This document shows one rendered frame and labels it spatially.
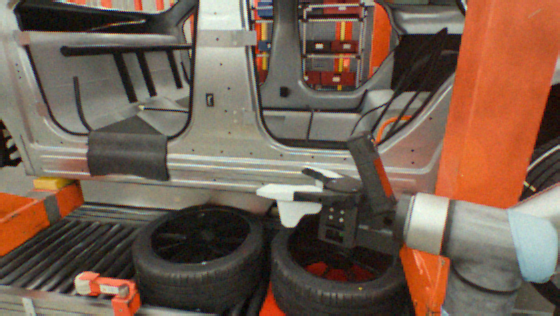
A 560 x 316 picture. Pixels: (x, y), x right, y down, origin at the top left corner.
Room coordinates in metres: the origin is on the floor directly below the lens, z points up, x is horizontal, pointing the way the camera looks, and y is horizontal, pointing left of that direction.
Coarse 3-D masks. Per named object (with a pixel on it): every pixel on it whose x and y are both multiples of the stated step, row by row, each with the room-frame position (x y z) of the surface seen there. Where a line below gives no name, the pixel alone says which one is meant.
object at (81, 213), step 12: (84, 204) 1.99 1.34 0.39; (96, 204) 1.99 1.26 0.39; (108, 204) 1.99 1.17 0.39; (72, 216) 2.02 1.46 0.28; (84, 216) 2.00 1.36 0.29; (96, 216) 1.99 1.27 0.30; (108, 216) 1.97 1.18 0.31; (120, 216) 1.95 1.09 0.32; (132, 216) 1.94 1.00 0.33; (144, 216) 1.92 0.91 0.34; (156, 216) 1.93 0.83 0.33; (264, 228) 1.78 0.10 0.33; (276, 228) 1.78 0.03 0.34
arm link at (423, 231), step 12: (420, 204) 0.37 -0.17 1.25; (432, 204) 0.36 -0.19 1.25; (444, 204) 0.36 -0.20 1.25; (408, 216) 0.36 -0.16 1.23; (420, 216) 0.35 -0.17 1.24; (432, 216) 0.35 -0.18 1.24; (444, 216) 0.35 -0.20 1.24; (408, 228) 0.35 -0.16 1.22; (420, 228) 0.35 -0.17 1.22; (432, 228) 0.34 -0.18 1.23; (408, 240) 0.35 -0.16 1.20; (420, 240) 0.35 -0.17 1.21; (432, 240) 0.34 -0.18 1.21; (432, 252) 0.35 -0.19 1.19
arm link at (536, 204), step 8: (544, 192) 0.42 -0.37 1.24; (552, 192) 0.41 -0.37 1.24; (528, 200) 0.43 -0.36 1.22; (536, 200) 0.42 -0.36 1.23; (544, 200) 0.41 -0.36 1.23; (552, 200) 0.40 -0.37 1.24; (512, 208) 0.44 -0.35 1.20; (520, 208) 0.42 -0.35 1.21; (528, 208) 0.41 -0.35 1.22; (536, 208) 0.41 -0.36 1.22; (544, 208) 0.40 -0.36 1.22; (552, 208) 0.39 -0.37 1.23; (544, 216) 0.39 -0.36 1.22; (552, 216) 0.39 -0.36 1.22
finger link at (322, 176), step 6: (306, 168) 0.54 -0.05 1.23; (312, 168) 0.53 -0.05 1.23; (318, 168) 0.53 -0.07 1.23; (306, 174) 0.54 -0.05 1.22; (312, 174) 0.53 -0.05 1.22; (318, 174) 0.51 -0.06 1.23; (324, 174) 0.50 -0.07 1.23; (330, 174) 0.50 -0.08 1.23; (336, 174) 0.50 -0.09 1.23; (318, 180) 0.52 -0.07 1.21; (324, 180) 0.49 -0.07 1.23; (330, 180) 0.48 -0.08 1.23; (318, 186) 0.52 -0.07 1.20
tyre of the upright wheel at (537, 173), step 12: (552, 144) 1.09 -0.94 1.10; (540, 156) 1.07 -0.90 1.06; (552, 156) 1.03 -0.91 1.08; (540, 168) 1.03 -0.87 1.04; (552, 168) 0.99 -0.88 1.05; (528, 180) 1.03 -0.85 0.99; (540, 180) 0.98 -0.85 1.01; (552, 180) 0.95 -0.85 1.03; (528, 192) 0.99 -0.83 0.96; (540, 288) 0.90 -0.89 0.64; (552, 288) 0.90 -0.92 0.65; (552, 300) 0.90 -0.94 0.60
